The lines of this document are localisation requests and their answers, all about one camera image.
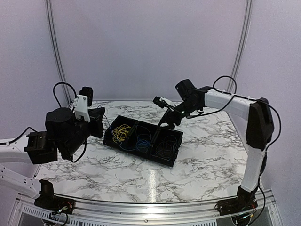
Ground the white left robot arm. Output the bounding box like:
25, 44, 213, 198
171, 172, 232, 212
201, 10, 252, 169
0, 87, 105, 210

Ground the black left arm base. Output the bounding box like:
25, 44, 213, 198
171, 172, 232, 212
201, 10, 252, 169
34, 179, 75, 214

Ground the aluminium right corner post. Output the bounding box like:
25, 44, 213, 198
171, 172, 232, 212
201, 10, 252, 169
230, 0, 253, 80

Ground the aluminium corner post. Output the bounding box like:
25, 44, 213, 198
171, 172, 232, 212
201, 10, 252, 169
230, 0, 253, 80
45, 0, 72, 104

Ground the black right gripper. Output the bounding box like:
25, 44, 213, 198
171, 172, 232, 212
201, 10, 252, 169
158, 99, 201, 129

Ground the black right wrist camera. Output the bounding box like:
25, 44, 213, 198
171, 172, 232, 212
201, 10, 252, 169
175, 79, 196, 101

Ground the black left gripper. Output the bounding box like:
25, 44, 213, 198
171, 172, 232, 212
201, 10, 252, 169
62, 107, 104, 158

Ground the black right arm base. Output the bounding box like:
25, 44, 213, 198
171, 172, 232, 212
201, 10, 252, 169
214, 186, 258, 216

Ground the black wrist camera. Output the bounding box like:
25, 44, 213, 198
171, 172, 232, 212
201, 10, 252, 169
175, 79, 196, 101
73, 87, 94, 122

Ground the white cable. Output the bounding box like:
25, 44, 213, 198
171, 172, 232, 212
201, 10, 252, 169
111, 124, 133, 143

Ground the black left storage bin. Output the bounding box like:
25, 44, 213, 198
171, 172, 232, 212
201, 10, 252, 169
103, 115, 138, 152

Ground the grey cable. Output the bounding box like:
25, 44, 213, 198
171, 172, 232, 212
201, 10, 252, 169
155, 135, 179, 159

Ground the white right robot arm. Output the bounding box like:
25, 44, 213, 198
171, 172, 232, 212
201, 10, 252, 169
153, 79, 276, 211

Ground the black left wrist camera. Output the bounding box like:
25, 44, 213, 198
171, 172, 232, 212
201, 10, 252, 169
73, 87, 94, 122

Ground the aluminium left corner post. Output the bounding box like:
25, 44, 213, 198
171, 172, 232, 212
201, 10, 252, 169
45, 0, 72, 104

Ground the black storage bin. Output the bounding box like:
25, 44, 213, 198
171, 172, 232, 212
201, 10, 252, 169
103, 115, 138, 152
149, 128, 183, 167

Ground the aluminium front table rail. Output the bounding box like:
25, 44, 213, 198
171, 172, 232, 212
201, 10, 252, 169
8, 190, 283, 226

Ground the black right storage bin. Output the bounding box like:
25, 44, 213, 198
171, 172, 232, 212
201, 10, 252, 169
149, 128, 183, 167

